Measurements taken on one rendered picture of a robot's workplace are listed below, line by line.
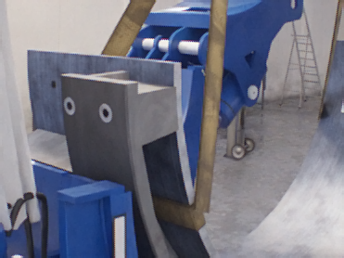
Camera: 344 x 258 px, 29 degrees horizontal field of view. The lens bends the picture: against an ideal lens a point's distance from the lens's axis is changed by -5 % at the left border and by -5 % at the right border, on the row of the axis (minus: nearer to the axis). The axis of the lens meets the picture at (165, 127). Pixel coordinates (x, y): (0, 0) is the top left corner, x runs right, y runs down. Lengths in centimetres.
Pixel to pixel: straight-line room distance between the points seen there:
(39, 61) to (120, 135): 61
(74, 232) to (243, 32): 370
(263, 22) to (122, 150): 376
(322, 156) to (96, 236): 216
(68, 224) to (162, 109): 40
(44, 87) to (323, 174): 183
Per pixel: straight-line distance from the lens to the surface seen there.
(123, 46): 235
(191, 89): 468
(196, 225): 195
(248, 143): 1194
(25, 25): 1240
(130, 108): 169
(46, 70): 221
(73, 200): 157
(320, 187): 356
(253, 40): 528
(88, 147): 184
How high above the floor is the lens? 256
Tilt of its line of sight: 10 degrees down
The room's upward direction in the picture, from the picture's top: 1 degrees clockwise
